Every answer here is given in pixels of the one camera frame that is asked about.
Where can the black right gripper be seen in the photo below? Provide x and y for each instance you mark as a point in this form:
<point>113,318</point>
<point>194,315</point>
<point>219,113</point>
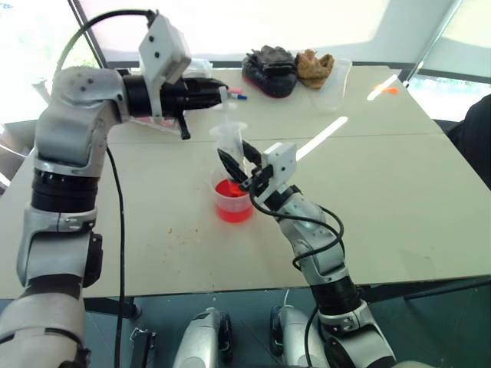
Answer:
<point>261,180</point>

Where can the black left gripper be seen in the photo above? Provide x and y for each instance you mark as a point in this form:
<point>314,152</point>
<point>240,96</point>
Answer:
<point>174,97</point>

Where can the clear plastic funnel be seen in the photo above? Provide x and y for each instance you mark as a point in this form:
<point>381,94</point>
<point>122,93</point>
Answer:
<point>230,140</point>

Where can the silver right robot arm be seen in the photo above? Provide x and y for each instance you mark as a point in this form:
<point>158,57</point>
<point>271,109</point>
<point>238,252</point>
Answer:
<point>318,245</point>

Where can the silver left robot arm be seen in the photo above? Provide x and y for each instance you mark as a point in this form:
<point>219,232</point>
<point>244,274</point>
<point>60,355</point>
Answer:
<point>65,126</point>

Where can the plastic cup with red liquid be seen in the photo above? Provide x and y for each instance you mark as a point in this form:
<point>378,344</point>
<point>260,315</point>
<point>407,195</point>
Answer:
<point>231,209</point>

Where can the empty clear plastic cup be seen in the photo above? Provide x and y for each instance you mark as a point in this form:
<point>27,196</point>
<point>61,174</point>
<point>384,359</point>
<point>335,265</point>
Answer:
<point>330,92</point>

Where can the pink capped marker pen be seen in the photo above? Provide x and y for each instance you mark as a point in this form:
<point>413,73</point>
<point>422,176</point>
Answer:
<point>236,90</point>

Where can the clear plastic bag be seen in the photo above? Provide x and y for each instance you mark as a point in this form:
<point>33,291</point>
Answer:
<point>199,67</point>

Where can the blue capped marker pen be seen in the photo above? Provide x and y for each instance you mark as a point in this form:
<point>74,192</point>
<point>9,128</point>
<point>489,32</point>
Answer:
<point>239,97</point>

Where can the black shoe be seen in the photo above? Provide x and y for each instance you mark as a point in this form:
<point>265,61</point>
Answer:
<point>272,76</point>

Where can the pink and white packet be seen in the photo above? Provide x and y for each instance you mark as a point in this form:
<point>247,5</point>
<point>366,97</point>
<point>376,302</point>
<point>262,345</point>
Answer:
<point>149,122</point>

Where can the brown crumpled cloth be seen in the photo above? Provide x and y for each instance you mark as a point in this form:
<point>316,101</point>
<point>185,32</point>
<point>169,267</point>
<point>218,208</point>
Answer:
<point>314,69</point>

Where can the small orange scrap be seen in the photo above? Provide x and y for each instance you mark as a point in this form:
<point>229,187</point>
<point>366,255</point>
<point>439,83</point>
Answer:
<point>391,91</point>

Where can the silver left robot leg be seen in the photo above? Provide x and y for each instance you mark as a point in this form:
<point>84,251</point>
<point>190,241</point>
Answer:
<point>203,341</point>

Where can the silver robot leg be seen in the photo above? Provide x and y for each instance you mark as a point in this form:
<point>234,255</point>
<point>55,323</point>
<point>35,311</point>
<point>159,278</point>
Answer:
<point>203,341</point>
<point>295,337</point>

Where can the silver right robot leg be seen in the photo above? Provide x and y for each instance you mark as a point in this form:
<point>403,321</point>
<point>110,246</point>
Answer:
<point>295,337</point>

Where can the grey cardboard box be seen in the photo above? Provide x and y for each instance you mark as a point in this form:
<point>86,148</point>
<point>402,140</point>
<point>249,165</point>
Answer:
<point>13,149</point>

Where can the dark bulky object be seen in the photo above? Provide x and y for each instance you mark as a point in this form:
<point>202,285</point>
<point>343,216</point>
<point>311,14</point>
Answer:
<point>473,134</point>

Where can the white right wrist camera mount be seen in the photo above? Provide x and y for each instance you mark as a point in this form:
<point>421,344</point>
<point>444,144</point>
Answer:
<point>282,161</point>

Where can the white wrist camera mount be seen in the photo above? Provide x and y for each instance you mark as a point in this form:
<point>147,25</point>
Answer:
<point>165,46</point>
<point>282,161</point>

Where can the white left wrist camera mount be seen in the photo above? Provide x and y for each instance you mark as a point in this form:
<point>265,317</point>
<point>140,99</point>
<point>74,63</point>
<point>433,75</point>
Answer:
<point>165,46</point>

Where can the black table leg bracket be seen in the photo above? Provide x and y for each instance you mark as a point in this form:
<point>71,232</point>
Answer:
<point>132,306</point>

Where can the black metal clamp frame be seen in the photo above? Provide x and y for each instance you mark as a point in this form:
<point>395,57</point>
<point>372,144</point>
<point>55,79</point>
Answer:
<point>144,343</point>

